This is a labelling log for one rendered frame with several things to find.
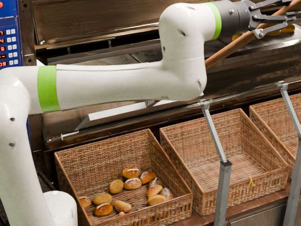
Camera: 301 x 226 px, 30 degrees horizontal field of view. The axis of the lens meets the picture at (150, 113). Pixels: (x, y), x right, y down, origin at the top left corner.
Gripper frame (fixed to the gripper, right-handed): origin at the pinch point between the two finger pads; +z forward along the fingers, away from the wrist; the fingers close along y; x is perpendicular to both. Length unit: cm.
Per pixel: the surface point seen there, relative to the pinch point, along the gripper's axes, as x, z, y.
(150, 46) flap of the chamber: -117, 19, -29
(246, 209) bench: -141, 57, 60
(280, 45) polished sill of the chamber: -142, 115, -22
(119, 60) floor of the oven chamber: -159, 21, -36
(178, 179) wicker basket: -147, 27, 35
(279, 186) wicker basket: -142, 83, 55
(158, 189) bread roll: -157, 20, 37
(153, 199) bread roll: -153, 14, 41
